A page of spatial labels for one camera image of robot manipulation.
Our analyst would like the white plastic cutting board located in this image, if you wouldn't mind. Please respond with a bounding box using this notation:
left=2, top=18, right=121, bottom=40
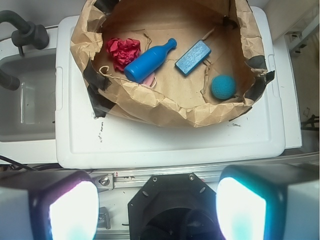
left=55, top=16, right=286, bottom=169

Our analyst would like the white sink basin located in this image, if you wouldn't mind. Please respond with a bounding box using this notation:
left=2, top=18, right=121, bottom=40
left=0, top=48, right=56, bottom=142

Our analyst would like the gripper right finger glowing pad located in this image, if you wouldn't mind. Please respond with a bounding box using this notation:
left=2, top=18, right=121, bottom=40
left=216, top=163, right=320, bottom=240

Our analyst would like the crumpled red paper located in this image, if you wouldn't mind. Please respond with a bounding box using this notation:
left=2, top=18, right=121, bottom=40
left=104, top=38, right=141, bottom=72

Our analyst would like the pink cup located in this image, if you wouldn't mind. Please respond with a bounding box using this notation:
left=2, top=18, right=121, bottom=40
left=141, top=72, right=157, bottom=88

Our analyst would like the aluminium rail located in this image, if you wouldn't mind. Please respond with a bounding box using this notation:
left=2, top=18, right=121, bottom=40
left=88, top=152, right=320, bottom=192

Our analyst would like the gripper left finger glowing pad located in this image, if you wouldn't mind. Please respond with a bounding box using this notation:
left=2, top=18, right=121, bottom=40
left=0, top=170, right=99, bottom=240

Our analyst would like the teal felt ball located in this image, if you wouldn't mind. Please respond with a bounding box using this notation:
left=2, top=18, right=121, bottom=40
left=211, top=75, right=237, bottom=100

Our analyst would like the blue plastic bottle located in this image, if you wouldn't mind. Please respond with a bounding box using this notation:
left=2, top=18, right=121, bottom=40
left=124, top=38, right=177, bottom=84

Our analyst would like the blue rectangular block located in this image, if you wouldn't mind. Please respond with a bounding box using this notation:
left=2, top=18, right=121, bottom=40
left=175, top=40, right=212, bottom=76

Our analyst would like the brown paper bag tray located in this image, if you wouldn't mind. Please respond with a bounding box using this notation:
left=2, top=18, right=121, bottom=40
left=70, top=0, right=275, bottom=128

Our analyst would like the black octagonal mount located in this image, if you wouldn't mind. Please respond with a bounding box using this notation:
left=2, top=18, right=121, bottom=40
left=127, top=173, right=224, bottom=240

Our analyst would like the black faucet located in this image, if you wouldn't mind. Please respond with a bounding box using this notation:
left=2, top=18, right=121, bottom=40
left=0, top=10, right=50, bottom=92

